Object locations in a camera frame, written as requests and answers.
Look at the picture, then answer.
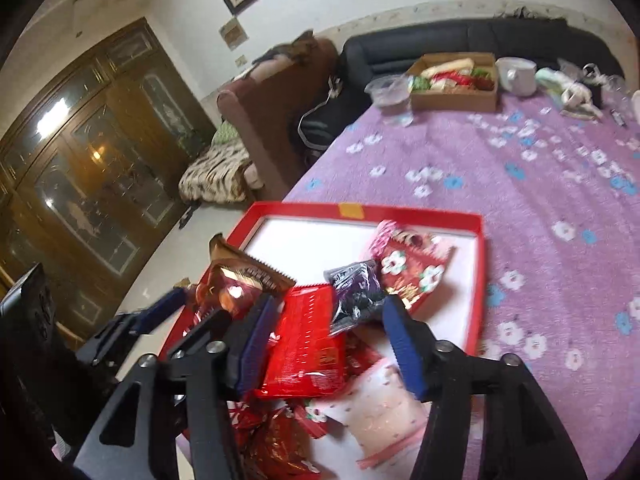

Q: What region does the black sofa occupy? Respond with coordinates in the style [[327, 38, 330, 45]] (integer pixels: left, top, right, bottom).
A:
[[291, 18, 624, 165]]

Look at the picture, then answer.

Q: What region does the brown snack packet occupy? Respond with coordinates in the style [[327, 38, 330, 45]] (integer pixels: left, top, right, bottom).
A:
[[192, 233, 295, 325]]

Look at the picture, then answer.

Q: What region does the clear plastic cup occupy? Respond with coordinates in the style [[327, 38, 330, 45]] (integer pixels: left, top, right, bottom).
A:
[[364, 74, 413, 127]]

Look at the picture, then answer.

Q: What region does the black snack packet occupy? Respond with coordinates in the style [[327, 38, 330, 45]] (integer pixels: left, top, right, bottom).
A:
[[323, 259, 386, 336]]

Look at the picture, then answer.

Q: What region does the white mug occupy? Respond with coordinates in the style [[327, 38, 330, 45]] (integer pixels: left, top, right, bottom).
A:
[[496, 56, 538, 98]]

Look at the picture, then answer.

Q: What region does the patterned blanket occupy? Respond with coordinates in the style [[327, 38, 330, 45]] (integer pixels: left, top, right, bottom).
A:
[[178, 120, 252, 204]]

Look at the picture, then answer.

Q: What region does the brown armchair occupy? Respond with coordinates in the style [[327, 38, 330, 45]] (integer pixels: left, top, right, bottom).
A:
[[216, 30, 338, 200]]

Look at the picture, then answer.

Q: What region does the dark wooden cabinet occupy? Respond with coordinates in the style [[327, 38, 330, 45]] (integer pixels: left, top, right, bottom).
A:
[[1, 20, 215, 340]]

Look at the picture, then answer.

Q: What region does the white plush toy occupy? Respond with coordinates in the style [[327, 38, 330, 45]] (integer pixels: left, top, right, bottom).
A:
[[535, 67, 603, 120]]

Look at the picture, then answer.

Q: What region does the purple floral tablecloth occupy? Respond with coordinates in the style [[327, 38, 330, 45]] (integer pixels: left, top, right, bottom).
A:
[[288, 96, 639, 479]]

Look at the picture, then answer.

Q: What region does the red flower snack packet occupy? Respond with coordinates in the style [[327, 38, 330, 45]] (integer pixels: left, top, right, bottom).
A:
[[380, 228, 454, 313]]

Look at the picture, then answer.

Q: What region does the white cable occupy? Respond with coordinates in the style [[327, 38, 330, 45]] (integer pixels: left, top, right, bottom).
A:
[[297, 74, 344, 154]]

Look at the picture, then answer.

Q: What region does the pink white snack packet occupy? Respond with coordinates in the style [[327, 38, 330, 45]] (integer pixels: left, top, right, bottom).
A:
[[368, 220, 398, 259]]

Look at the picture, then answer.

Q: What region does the pink white 520 snack pack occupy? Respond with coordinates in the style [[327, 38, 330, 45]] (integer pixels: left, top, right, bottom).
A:
[[311, 358, 431, 469]]

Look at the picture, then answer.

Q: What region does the long red snack pack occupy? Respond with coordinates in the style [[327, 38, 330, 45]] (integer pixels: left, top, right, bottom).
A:
[[228, 401, 321, 480]]

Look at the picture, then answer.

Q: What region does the cardboard box of snacks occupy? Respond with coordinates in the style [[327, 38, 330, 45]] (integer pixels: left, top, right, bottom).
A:
[[406, 52, 498, 112]]

